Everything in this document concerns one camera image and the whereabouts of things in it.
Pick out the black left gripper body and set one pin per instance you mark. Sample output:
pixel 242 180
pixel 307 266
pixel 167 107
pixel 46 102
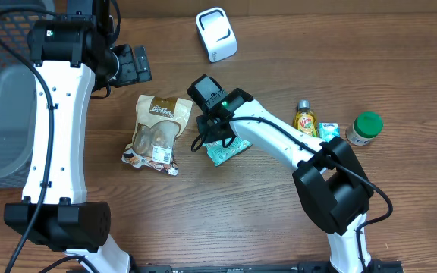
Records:
pixel 128 72

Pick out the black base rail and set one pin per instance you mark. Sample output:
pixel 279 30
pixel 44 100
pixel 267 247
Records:
pixel 376 266

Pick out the green lidded jar with tissues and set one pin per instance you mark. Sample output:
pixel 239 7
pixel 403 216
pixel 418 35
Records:
pixel 365 128

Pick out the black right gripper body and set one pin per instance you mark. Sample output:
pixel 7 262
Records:
pixel 206 129

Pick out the dark grey plastic basket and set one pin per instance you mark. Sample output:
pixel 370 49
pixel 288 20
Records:
pixel 17 92

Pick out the small teal tissue pack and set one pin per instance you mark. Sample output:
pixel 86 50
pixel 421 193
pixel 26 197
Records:
pixel 327 131

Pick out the yellow liquid bottle silver cap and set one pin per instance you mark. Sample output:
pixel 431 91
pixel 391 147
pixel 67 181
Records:
pixel 305 119

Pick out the brown snack wrapper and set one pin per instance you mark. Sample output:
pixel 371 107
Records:
pixel 159 122

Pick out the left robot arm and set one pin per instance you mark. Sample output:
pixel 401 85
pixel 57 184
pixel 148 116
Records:
pixel 72 55

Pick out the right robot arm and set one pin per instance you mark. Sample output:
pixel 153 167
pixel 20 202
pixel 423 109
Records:
pixel 330 182

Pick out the white barcode scanner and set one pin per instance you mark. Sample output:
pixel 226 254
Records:
pixel 216 34

